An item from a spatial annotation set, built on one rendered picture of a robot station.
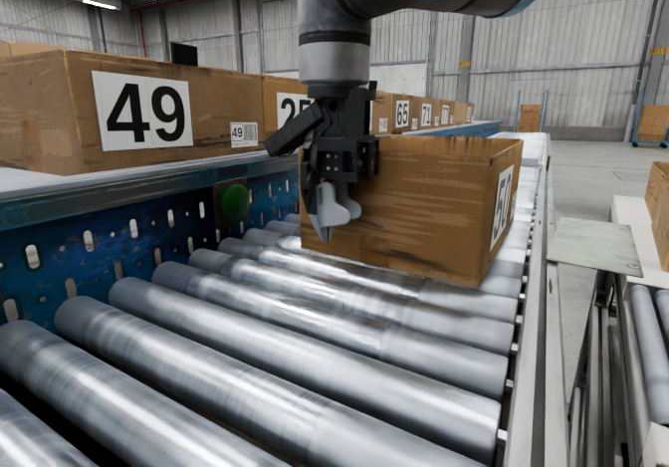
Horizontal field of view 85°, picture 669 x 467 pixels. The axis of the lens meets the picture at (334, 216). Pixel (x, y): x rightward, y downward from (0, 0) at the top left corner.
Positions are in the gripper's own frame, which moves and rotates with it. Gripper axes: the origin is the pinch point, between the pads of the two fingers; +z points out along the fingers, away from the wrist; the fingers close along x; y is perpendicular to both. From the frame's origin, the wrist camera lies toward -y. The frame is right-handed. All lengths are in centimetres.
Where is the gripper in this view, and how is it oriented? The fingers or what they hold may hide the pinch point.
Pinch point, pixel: (322, 232)
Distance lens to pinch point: 53.6
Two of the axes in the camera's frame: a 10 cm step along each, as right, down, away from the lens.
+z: 0.0, 9.6, 2.7
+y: 8.7, 1.3, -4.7
